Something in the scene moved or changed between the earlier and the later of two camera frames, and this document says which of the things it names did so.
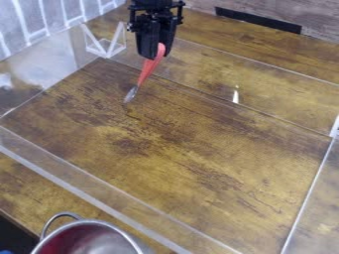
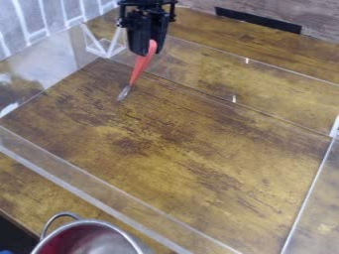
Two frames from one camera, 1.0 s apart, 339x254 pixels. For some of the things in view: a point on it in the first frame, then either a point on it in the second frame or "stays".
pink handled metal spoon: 147,68 to 139,68
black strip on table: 282,27 stays
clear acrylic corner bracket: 107,47 stays
